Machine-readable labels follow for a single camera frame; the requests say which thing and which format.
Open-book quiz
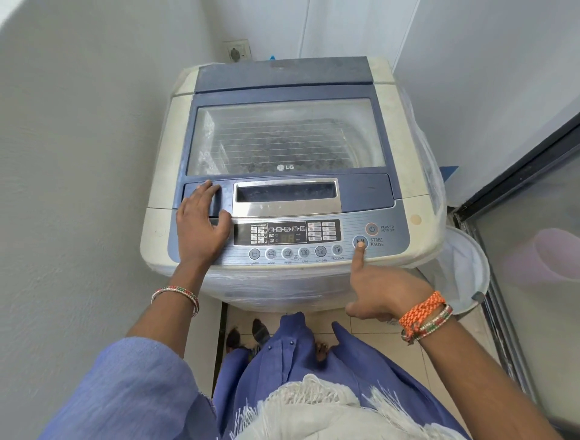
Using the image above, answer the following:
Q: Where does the black framed glass door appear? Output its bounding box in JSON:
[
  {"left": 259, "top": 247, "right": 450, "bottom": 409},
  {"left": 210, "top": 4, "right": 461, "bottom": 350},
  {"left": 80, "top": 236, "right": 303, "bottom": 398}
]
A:
[{"left": 453, "top": 113, "right": 580, "bottom": 440}]

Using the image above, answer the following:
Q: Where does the person's right hand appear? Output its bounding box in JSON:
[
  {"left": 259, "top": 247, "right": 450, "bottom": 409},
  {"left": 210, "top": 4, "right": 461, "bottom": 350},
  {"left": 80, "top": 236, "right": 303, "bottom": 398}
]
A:
[{"left": 345, "top": 240, "right": 436, "bottom": 323}]

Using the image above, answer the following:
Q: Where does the person's left hand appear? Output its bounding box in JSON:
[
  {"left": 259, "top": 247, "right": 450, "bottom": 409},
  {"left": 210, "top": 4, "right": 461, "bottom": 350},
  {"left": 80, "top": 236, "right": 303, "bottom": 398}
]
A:
[{"left": 175, "top": 180, "right": 233, "bottom": 268}]

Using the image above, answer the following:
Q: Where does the wall socket with plug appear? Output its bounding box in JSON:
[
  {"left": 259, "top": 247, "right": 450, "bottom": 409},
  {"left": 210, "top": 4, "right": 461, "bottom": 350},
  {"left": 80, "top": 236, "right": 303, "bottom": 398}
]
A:
[{"left": 222, "top": 39, "right": 253, "bottom": 63}]

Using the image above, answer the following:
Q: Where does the pink plastic bucket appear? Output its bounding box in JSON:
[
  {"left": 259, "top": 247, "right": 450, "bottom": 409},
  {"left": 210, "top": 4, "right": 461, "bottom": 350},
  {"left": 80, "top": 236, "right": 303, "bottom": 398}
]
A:
[{"left": 503, "top": 228, "right": 580, "bottom": 284}]

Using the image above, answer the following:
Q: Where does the white fringed scarf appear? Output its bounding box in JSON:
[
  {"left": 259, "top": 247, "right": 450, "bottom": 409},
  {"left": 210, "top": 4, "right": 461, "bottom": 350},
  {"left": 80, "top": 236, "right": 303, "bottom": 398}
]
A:
[{"left": 228, "top": 374, "right": 468, "bottom": 440}]

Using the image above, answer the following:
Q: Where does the cream and blue washing machine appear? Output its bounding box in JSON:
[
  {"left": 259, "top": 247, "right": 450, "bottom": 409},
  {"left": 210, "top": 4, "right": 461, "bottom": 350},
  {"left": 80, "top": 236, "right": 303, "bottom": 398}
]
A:
[{"left": 139, "top": 56, "right": 450, "bottom": 314}]

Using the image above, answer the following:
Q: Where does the orange braided bracelet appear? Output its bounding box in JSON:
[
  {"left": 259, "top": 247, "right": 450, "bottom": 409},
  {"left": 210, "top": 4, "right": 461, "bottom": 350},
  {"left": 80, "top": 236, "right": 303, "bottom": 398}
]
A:
[{"left": 398, "top": 291, "right": 447, "bottom": 341}]

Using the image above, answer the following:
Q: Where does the person's right forearm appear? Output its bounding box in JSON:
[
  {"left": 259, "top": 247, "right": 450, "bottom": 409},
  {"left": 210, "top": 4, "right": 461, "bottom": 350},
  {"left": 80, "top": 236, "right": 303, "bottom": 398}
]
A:
[{"left": 407, "top": 317, "right": 562, "bottom": 440}]

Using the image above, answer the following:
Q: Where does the thin beaded bangle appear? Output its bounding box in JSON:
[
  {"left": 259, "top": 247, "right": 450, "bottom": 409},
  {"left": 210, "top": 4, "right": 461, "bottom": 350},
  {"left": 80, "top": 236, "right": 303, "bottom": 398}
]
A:
[
  {"left": 401, "top": 304, "right": 454, "bottom": 345},
  {"left": 150, "top": 285, "right": 201, "bottom": 317}
]

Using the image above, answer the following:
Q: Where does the person's left forearm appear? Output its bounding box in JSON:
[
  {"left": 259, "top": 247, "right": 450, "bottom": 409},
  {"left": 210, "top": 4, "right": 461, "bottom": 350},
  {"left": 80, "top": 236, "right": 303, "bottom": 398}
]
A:
[{"left": 126, "top": 262, "right": 211, "bottom": 359}]

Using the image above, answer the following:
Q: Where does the washing machine lid with window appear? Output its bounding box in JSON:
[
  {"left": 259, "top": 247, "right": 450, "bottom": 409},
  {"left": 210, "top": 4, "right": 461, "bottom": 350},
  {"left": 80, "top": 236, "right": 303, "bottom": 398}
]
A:
[{"left": 173, "top": 56, "right": 404, "bottom": 218}]

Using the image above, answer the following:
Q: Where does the white round laundry basket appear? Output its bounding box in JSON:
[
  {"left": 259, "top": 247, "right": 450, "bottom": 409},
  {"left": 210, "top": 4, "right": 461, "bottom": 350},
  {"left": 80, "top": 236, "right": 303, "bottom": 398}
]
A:
[{"left": 416, "top": 226, "right": 491, "bottom": 316}]

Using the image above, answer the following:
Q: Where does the lavender blue tunic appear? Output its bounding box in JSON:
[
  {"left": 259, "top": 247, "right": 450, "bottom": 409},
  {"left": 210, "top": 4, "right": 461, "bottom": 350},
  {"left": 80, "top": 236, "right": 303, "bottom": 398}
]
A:
[{"left": 38, "top": 311, "right": 472, "bottom": 440}]

